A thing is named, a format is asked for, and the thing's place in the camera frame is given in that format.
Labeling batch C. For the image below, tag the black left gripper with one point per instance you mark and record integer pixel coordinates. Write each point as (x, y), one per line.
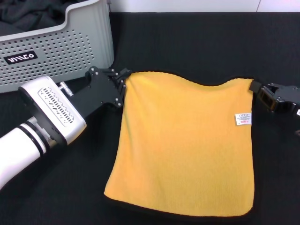
(100, 93)

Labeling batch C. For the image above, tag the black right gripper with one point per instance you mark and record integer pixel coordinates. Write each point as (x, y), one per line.
(288, 96)

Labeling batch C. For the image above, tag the yellow and grey towel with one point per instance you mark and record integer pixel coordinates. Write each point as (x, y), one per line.
(182, 140)

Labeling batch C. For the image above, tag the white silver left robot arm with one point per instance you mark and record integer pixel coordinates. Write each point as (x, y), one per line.
(21, 150)

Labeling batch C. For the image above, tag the grey perforated storage box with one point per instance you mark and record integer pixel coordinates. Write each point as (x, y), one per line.
(58, 51)

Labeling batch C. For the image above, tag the silver connector stub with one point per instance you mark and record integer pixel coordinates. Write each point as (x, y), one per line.
(66, 89)

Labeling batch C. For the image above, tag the dark crumpled cloth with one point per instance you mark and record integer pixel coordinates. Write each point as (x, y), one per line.
(28, 14)

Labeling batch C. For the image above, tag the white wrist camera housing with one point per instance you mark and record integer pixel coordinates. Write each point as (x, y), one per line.
(56, 110)

